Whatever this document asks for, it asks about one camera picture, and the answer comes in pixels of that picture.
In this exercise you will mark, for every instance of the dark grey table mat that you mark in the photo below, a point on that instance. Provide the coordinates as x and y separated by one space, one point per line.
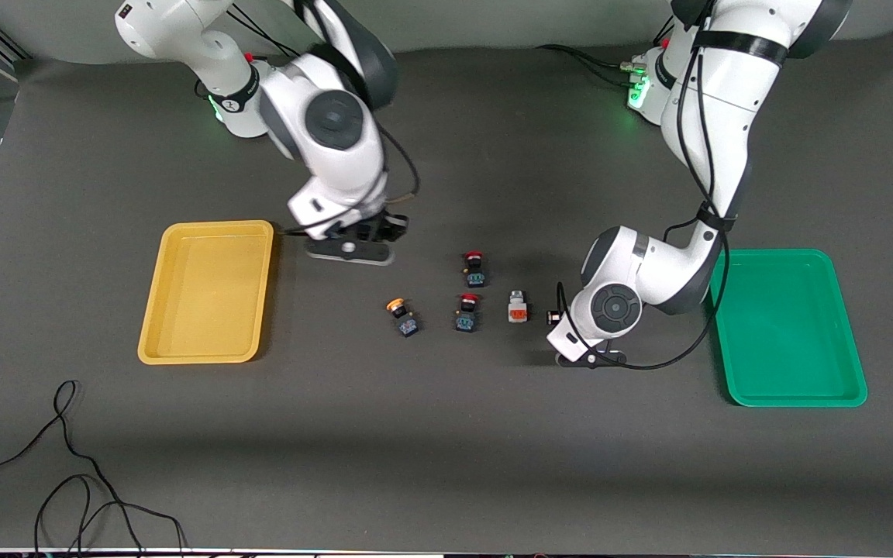
446 434

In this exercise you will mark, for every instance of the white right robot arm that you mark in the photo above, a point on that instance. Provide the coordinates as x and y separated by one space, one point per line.
353 155

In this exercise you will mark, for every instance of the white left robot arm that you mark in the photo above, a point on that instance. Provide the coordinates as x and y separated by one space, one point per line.
718 101

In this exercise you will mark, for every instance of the white orange push button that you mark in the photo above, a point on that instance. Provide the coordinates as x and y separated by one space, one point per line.
517 308

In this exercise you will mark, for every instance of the green plastic tray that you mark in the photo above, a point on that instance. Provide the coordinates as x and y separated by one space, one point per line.
787 333

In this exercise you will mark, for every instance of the yellow push button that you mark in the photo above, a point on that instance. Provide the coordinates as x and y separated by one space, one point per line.
404 319

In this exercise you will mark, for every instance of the yellow plastic tray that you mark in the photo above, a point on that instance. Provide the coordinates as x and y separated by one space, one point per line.
206 294

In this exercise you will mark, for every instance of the red push button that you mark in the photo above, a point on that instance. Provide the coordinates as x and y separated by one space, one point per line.
467 314
475 270

